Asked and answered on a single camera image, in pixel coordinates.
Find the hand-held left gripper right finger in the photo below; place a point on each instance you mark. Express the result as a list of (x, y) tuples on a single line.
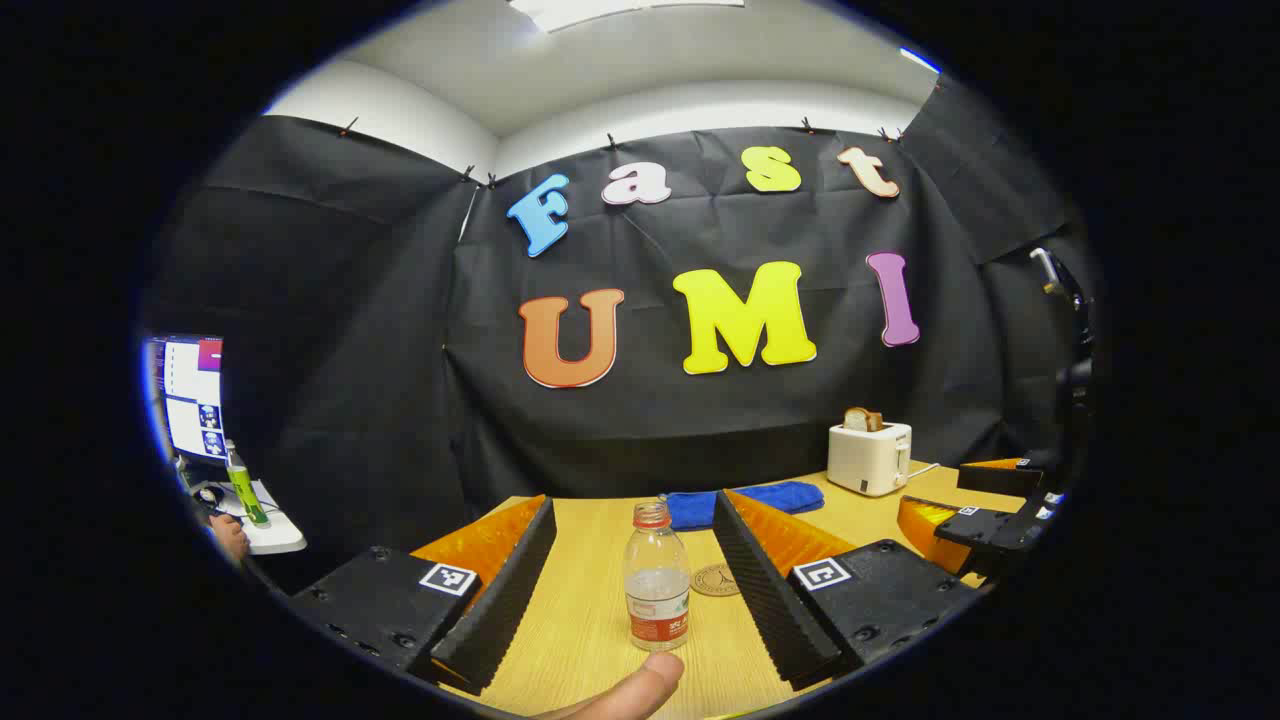
[(760, 590)]

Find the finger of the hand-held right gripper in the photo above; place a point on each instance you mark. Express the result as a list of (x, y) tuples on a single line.
[(985, 530), (1000, 480)]

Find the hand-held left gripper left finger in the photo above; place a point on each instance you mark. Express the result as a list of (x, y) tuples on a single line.
[(510, 590)]

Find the round wooden coaster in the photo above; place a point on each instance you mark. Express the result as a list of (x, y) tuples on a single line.
[(715, 580)]

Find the clear plastic water bottle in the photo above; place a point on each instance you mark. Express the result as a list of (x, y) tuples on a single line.
[(657, 590)]

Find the green bottle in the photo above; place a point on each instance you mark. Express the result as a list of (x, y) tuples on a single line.
[(243, 485)]

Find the blue folded towel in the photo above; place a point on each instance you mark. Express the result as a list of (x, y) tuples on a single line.
[(690, 508)]

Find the white toaster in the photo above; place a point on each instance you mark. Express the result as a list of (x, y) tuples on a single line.
[(868, 458)]

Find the bread slice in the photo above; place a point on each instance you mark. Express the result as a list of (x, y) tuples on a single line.
[(862, 420)]

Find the white side table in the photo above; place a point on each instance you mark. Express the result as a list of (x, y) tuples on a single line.
[(275, 535)]

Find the black backdrop cloth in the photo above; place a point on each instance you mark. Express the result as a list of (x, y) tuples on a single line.
[(400, 350)]

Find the computer monitor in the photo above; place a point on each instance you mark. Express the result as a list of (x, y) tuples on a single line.
[(195, 400)]

